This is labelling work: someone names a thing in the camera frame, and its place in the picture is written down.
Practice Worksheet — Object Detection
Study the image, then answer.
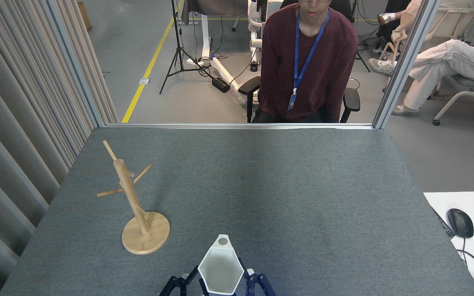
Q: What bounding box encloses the black power strip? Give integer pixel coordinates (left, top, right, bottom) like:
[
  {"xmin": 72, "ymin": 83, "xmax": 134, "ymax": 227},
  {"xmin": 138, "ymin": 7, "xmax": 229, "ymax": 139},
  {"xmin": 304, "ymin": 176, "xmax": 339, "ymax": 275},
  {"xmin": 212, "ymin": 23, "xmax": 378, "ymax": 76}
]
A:
[{"xmin": 211, "ymin": 77, "xmax": 230, "ymax": 93}]

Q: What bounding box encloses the black computer mouse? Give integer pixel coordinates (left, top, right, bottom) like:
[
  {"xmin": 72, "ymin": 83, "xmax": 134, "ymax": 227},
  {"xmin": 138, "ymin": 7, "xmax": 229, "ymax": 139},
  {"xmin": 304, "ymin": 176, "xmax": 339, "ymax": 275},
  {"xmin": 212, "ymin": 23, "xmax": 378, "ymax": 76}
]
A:
[{"xmin": 446, "ymin": 208, "xmax": 474, "ymax": 239}]

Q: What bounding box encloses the silver table edge rail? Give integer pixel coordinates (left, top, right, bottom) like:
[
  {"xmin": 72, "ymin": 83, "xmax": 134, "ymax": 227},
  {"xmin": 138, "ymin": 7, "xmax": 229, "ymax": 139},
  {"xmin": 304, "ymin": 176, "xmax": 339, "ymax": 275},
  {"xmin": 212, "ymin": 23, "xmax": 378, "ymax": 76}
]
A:
[{"xmin": 105, "ymin": 122, "xmax": 375, "ymax": 130}]

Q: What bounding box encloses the beige curtain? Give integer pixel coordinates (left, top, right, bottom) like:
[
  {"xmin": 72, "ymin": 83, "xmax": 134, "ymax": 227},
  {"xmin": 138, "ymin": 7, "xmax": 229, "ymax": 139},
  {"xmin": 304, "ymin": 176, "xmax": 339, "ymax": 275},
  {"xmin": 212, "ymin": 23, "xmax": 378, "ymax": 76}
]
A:
[{"xmin": 0, "ymin": 0, "xmax": 119, "ymax": 296}]

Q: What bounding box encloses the brown cardboard box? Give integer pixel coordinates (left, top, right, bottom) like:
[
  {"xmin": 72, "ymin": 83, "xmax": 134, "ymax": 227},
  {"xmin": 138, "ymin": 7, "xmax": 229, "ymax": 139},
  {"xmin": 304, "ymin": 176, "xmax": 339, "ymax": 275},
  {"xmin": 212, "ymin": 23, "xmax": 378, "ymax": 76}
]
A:
[{"xmin": 77, "ymin": 2, "xmax": 92, "ymax": 30}]

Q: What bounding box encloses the black tripod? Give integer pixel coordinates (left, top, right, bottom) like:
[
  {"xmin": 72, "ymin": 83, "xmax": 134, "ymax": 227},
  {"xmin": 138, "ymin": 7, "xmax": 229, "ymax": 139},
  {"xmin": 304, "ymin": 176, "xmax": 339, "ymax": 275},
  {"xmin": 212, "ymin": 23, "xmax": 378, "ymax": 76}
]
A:
[{"xmin": 159, "ymin": 0, "xmax": 213, "ymax": 95}]

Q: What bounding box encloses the white-legged standing desk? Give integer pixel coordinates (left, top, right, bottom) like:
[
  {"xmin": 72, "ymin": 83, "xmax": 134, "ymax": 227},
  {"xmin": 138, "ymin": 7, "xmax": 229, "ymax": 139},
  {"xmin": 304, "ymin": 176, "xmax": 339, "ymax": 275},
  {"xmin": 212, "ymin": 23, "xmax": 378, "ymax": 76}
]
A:
[{"xmin": 181, "ymin": 0, "xmax": 258, "ymax": 105}]

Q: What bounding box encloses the black office chair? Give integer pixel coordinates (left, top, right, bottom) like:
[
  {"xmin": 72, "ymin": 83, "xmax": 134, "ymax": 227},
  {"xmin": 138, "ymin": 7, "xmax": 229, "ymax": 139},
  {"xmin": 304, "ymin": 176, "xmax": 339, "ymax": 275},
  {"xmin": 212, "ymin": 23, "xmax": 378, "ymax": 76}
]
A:
[{"xmin": 238, "ymin": 0, "xmax": 361, "ymax": 124}]

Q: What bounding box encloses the blue lanyard with badge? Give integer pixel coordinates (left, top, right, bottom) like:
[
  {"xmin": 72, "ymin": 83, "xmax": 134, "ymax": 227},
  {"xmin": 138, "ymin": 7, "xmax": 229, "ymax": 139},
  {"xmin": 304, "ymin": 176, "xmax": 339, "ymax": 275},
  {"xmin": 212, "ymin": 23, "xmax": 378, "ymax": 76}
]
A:
[{"xmin": 288, "ymin": 7, "xmax": 330, "ymax": 111}]

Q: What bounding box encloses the white hexagonal cup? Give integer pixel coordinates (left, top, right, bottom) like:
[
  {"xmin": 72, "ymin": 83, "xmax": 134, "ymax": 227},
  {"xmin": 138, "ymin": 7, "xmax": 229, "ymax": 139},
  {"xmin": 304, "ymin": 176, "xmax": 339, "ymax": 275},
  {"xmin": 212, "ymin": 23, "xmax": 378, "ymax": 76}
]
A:
[{"xmin": 197, "ymin": 234, "xmax": 245, "ymax": 296}]

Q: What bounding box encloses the person in white clothes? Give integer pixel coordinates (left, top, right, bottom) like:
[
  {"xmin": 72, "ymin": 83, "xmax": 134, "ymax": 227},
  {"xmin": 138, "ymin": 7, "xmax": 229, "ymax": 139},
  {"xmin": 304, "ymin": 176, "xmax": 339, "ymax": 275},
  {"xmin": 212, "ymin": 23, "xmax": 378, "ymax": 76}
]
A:
[{"xmin": 369, "ymin": 14, "xmax": 474, "ymax": 116}]

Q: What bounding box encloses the white machine on stand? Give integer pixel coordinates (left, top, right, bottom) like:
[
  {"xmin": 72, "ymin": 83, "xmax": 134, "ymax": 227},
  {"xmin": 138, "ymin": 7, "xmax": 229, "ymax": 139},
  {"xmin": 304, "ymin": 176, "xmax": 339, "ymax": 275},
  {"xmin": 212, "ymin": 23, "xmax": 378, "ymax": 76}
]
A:
[{"xmin": 247, "ymin": 0, "xmax": 283, "ymax": 72}]

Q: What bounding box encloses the beige armchair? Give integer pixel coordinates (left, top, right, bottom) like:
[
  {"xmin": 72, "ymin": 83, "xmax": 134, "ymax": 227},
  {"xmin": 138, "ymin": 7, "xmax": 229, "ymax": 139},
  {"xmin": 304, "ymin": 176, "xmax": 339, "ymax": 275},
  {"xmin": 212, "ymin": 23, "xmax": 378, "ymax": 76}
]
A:
[{"xmin": 379, "ymin": 7, "xmax": 474, "ymax": 97}]

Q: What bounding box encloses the person at table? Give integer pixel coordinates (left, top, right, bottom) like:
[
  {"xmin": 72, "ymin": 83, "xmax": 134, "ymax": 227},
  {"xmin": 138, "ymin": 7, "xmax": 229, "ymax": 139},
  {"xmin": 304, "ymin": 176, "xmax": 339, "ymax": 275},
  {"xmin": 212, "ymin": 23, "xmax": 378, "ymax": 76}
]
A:
[{"xmin": 253, "ymin": 0, "xmax": 359, "ymax": 124}]

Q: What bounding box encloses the silver post beside side table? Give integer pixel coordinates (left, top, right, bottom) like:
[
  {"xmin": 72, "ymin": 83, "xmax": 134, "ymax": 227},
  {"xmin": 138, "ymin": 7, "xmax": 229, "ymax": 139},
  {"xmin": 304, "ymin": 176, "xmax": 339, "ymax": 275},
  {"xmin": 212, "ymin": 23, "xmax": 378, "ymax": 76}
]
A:
[{"xmin": 372, "ymin": 0, "xmax": 443, "ymax": 130}]

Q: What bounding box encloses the person in tan clothes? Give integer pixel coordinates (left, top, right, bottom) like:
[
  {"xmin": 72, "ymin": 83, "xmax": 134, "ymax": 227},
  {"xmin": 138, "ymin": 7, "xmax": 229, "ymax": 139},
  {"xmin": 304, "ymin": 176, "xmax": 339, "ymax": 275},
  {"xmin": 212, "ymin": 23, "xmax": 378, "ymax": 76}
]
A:
[{"xmin": 377, "ymin": 0, "xmax": 423, "ymax": 42}]

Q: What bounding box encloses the wooden cup rack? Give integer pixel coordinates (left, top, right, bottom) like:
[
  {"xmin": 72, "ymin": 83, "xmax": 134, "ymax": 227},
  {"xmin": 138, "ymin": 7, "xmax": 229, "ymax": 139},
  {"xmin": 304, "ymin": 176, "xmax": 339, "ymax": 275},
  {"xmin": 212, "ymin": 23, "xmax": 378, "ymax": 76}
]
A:
[{"xmin": 96, "ymin": 140, "xmax": 170, "ymax": 255}]

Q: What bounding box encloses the grey chair with white legs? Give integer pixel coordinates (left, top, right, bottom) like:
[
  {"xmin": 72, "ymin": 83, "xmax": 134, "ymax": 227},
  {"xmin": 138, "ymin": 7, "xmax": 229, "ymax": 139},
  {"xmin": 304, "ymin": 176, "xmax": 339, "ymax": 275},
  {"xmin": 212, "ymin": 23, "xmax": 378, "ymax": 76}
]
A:
[{"xmin": 432, "ymin": 74, "xmax": 474, "ymax": 138}]

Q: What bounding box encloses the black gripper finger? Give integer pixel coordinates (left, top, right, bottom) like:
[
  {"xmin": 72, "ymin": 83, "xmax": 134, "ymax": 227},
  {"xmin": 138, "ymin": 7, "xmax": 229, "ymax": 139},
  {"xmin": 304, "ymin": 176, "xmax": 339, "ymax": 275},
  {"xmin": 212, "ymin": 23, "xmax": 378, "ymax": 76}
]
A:
[
  {"xmin": 238, "ymin": 257, "xmax": 277, "ymax": 296},
  {"xmin": 159, "ymin": 265, "xmax": 209, "ymax": 296}
]

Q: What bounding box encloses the black narrow device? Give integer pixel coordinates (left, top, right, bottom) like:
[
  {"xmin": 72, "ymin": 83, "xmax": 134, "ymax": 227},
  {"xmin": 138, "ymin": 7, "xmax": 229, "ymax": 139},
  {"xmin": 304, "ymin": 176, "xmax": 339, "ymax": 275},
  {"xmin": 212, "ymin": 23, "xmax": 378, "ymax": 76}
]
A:
[{"xmin": 432, "ymin": 207, "xmax": 455, "ymax": 238}]

